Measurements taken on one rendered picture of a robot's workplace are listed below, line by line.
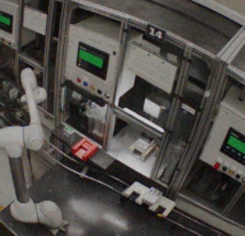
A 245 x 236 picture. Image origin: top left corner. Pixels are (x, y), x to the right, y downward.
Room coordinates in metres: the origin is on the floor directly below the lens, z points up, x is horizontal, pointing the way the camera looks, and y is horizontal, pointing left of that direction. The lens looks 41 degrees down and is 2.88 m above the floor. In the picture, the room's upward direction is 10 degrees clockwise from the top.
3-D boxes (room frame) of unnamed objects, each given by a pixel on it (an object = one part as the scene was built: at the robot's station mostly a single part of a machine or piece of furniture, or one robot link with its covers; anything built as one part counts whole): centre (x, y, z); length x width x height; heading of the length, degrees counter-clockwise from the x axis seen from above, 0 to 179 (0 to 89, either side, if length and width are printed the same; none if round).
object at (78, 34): (1.98, 0.21, 1.60); 0.42 x 0.29 x 0.46; 61
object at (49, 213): (1.13, 0.38, 0.85); 0.18 x 0.16 x 0.22; 108
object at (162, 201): (1.42, -0.31, 0.84); 0.36 x 0.14 x 0.10; 61
